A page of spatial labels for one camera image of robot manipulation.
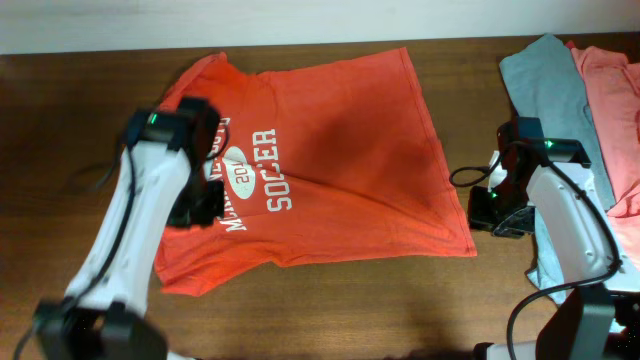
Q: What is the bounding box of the grey t-shirt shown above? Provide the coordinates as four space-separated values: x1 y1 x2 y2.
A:
498 33 617 306

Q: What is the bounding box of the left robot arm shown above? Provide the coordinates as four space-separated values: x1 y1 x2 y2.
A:
26 97 225 360

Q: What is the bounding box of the pink coral t-shirt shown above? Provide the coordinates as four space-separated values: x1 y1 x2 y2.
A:
571 46 639 265

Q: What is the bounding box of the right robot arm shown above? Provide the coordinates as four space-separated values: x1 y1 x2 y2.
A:
468 117 639 359

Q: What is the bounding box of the orange soccer t-shirt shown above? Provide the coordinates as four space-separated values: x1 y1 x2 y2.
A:
155 48 477 297

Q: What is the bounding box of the right black cable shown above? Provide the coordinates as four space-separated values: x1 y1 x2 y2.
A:
448 140 624 360

